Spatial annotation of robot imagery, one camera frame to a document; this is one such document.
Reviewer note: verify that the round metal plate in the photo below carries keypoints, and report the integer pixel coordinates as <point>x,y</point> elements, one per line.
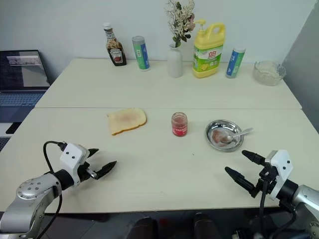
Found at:
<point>216,135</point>

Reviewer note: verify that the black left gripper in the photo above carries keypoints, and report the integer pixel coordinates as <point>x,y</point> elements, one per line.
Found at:
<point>86,171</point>

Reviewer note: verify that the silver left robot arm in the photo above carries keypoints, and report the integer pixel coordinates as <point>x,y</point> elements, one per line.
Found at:
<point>30,199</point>

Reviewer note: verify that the clear glass bowl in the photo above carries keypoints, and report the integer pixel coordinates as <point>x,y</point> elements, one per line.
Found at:
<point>269,72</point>

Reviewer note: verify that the ketchup bottle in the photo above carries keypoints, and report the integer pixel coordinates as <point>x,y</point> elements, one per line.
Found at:
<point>115,47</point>

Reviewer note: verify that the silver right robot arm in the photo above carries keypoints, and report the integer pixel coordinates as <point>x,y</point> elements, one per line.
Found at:
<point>302,199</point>

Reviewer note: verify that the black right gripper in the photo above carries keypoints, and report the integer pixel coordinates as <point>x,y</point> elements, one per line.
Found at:
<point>265,179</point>

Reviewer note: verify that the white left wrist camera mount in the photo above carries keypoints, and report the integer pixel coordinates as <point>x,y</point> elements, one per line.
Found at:
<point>72,159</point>

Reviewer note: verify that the dark rounded shape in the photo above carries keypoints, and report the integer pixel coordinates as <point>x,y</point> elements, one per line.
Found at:
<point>203,225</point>
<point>143,227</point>

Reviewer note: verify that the white ceramic vase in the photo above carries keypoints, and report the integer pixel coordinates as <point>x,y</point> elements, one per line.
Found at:
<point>175,61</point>

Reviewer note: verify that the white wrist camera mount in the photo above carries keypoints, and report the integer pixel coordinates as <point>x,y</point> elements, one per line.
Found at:
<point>279,169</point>
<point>72,159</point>

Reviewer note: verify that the small red jam jar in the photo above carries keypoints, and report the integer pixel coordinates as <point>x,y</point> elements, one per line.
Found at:
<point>179,124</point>

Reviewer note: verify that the yellow dish soap bottle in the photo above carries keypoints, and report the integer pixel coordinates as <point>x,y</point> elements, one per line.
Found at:
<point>208,53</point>

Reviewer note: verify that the green blue cylindrical can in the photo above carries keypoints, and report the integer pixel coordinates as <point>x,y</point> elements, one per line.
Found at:
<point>141,53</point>

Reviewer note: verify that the open laptop computer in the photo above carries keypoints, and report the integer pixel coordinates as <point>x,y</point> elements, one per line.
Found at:
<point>20,79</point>

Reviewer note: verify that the slice of toast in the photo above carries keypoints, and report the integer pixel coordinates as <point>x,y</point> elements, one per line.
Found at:
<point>126,120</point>

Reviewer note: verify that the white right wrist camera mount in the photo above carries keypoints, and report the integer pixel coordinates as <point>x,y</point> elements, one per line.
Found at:
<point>279,169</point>

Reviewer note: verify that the metal spoon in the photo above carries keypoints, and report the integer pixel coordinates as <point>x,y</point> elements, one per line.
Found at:
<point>236,135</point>

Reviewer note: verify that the blue white cylindrical can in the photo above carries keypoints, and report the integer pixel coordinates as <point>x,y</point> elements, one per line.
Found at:
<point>235,63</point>

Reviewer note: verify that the dried flower bouquet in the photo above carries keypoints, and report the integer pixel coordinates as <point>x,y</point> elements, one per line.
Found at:
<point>180,20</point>

